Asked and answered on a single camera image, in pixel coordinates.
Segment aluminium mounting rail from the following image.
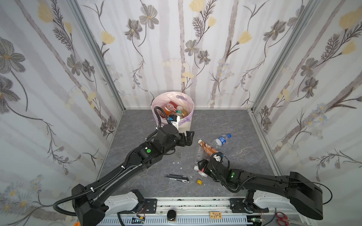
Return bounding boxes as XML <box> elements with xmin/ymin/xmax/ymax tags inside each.
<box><xmin>99</xmin><ymin>193</ymin><xmax>315</xmax><ymax>226</ymax></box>

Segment crushed red can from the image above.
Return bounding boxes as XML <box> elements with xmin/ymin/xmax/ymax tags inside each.
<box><xmin>198</xmin><ymin>168</ymin><xmax>208</xmax><ymax>178</ymax></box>

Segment cream ribbed trash bin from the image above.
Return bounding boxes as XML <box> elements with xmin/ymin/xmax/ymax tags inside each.
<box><xmin>178</xmin><ymin>117</ymin><xmax>192</xmax><ymax>133</ymax></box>

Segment blue-label water bottle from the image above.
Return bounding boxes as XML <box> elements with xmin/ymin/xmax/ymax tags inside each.
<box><xmin>212</xmin><ymin>133</ymin><xmax>232</xmax><ymax>147</ymax></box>

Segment purple plastic bin liner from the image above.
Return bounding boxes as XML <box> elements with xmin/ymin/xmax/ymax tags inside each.
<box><xmin>151</xmin><ymin>91</ymin><xmax>195</xmax><ymax>131</ymax></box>

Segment copper Nescafe bottle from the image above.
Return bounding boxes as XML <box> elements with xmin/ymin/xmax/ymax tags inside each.
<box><xmin>198</xmin><ymin>139</ymin><xmax>218</xmax><ymax>156</ymax></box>

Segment clear ribbed bottle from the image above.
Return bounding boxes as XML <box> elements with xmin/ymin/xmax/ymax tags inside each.
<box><xmin>196</xmin><ymin>146</ymin><xmax>204</xmax><ymax>163</ymax></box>

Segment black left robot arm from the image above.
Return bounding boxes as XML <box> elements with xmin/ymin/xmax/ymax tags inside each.
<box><xmin>52</xmin><ymin>106</ymin><xmax>195</xmax><ymax>226</ymax></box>

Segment yellow red tea bottle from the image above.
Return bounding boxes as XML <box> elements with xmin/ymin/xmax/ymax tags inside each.
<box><xmin>168</xmin><ymin>101</ymin><xmax>178</xmax><ymax>111</ymax></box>

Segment red scissors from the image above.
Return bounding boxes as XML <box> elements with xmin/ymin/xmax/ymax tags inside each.
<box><xmin>276</xmin><ymin>212</ymin><xmax>289</xmax><ymax>226</ymax></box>

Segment copper coffee bottle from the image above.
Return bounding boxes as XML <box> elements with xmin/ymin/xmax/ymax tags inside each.
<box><xmin>163</xmin><ymin>103</ymin><xmax>175</xmax><ymax>117</ymax></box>

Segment black utility knife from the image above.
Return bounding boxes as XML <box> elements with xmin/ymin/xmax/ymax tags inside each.
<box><xmin>165</xmin><ymin>174</ymin><xmax>190</xmax><ymax>184</ymax></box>

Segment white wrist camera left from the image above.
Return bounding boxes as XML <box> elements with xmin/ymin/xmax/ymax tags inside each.
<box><xmin>168</xmin><ymin>115</ymin><xmax>181</xmax><ymax>130</ymax></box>

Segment yellow tag label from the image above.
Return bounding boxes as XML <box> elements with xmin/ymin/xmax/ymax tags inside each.
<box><xmin>209</xmin><ymin>211</ymin><xmax>222</xmax><ymax>219</ymax></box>

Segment black round knob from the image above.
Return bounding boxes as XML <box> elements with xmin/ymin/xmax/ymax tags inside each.
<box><xmin>166</xmin><ymin>210</ymin><xmax>177</xmax><ymax>222</ymax></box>

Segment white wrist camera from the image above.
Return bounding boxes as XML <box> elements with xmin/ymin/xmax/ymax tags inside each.
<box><xmin>168</xmin><ymin>115</ymin><xmax>181</xmax><ymax>130</ymax></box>
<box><xmin>213</xmin><ymin>153</ymin><xmax>223</xmax><ymax>163</ymax></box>

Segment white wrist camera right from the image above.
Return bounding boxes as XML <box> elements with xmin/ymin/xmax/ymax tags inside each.
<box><xmin>213</xmin><ymin>153</ymin><xmax>223</xmax><ymax>163</ymax></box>

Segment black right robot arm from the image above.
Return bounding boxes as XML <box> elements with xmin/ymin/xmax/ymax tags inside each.
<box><xmin>197</xmin><ymin>152</ymin><xmax>331</xmax><ymax>220</ymax></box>

